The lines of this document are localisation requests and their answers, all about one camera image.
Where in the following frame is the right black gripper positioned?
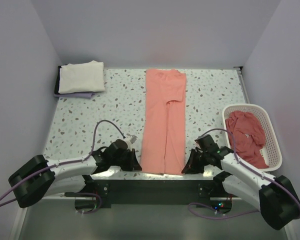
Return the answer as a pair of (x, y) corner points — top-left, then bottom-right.
(181, 148), (209, 175)

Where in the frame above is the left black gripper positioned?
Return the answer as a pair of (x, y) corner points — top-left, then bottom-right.
(110, 148), (141, 171)

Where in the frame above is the salmon pink t-shirt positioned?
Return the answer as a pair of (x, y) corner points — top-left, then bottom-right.
(140, 69), (187, 175)

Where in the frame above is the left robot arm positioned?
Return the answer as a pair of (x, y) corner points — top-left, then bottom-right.
(8, 139), (142, 208)

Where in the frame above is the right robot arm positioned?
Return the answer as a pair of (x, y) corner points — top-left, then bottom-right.
(181, 134), (300, 230)

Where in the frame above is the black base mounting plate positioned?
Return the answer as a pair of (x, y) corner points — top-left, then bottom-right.
(79, 179), (229, 208)

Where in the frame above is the dark pink t-shirt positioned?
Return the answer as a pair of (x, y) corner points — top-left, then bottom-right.
(225, 110), (268, 169)

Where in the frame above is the white plastic laundry basket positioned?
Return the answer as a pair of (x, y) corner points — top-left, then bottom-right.
(222, 103), (283, 172)

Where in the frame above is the folded lavender t-shirt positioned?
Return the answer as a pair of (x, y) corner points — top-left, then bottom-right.
(54, 92), (95, 99)

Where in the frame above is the folded cream t-shirt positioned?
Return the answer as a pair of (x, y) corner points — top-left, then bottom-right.
(58, 60), (106, 94)

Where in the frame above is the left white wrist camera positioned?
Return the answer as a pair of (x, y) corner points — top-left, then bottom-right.
(123, 135), (138, 148)

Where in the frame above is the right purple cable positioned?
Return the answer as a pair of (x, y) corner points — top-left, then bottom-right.
(188, 128), (300, 221)

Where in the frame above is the purple cable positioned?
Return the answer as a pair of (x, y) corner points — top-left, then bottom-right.
(0, 120), (127, 213)
(188, 128), (300, 221)

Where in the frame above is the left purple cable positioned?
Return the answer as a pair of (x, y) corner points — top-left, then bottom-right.
(0, 120), (127, 213)

